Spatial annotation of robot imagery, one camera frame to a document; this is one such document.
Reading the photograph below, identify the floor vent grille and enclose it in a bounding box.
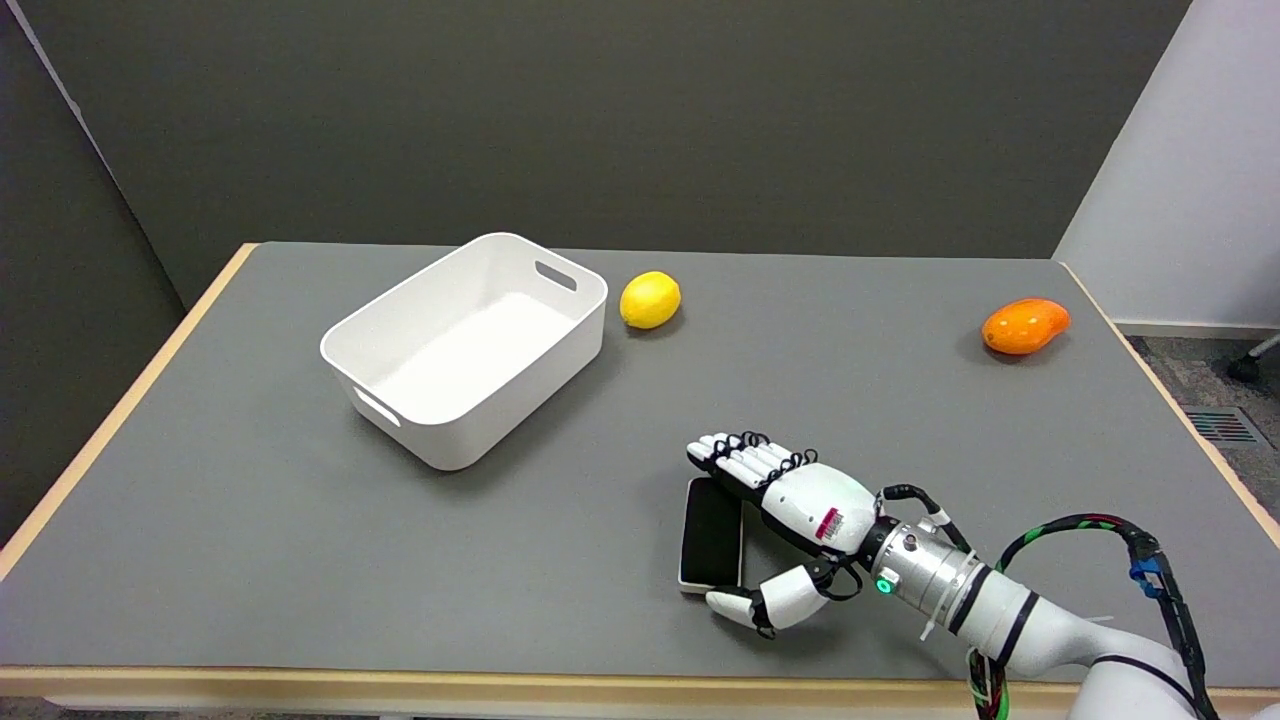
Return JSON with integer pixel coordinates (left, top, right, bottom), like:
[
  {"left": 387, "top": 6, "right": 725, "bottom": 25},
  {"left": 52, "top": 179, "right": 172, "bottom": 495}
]
[{"left": 1186, "top": 407, "right": 1265, "bottom": 447}]

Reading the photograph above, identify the black chalkboard eraser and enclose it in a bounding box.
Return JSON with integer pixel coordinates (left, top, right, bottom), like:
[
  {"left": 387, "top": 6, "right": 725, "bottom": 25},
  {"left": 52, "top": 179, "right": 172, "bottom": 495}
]
[{"left": 678, "top": 477, "right": 746, "bottom": 596}]

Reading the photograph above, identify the yellow lemon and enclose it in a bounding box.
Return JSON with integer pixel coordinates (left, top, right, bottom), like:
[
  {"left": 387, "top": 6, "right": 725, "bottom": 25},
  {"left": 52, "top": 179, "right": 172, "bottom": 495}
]
[{"left": 620, "top": 271, "right": 683, "bottom": 330}]

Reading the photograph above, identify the orange mango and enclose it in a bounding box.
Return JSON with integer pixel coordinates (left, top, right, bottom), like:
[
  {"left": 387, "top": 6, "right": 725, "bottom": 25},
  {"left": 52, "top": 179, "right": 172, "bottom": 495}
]
[{"left": 981, "top": 297, "right": 1071, "bottom": 356}]

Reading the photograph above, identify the chair caster leg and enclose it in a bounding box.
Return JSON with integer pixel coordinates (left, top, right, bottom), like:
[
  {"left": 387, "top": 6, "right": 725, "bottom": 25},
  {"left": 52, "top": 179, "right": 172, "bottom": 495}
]
[{"left": 1227, "top": 334, "right": 1280, "bottom": 383}]

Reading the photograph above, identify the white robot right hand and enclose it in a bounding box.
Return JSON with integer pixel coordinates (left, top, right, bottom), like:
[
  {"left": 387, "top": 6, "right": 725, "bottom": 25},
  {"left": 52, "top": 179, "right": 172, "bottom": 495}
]
[{"left": 687, "top": 432, "right": 888, "bottom": 641}]

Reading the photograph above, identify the short black cable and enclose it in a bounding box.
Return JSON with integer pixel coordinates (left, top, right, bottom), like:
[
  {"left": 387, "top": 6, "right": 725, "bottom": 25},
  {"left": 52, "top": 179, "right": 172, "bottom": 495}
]
[{"left": 880, "top": 483, "right": 973, "bottom": 553}]

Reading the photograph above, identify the black green braided cable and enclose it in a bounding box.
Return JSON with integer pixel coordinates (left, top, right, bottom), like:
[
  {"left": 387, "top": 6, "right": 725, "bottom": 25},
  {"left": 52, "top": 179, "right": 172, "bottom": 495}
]
[{"left": 965, "top": 513, "right": 1221, "bottom": 720}]

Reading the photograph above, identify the white plastic bin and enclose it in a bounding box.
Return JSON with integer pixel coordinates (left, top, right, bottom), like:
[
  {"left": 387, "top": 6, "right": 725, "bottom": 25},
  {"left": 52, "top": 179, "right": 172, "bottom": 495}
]
[{"left": 320, "top": 232, "right": 609, "bottom": 472}]

